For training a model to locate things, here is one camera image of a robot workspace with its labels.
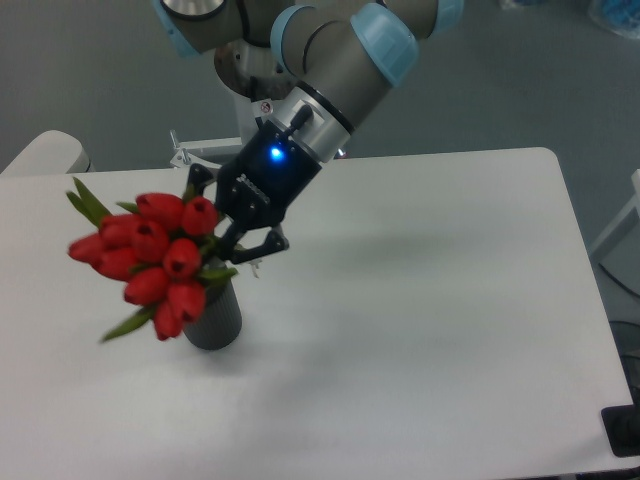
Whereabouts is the white furniture frame right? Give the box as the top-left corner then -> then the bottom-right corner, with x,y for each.
588,170 -> 639,263

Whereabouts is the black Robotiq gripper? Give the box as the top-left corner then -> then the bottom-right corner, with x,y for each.
184,121 -> 321,265

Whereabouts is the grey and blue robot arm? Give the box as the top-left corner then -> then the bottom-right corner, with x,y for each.
154,1 -> 464,264

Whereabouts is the black cable on floor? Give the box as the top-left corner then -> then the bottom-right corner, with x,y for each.
597,260 -> 640,301

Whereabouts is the black box at table edge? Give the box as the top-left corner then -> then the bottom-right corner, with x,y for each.
601,405 -> 639,458

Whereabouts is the white chair back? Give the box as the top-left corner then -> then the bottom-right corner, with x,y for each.
1,130 -> 95,178

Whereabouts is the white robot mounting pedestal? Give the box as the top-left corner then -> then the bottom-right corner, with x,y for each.
168,92 -> 351,171

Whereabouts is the dark grey ribbed vase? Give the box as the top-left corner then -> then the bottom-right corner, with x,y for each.
183,281 -> 242,351

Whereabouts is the red tulip bouquet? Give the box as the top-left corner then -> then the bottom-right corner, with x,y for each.
66,178 -> 237,342

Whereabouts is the blue and clear plastic bag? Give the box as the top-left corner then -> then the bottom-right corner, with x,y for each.
588,0 -> 639,40

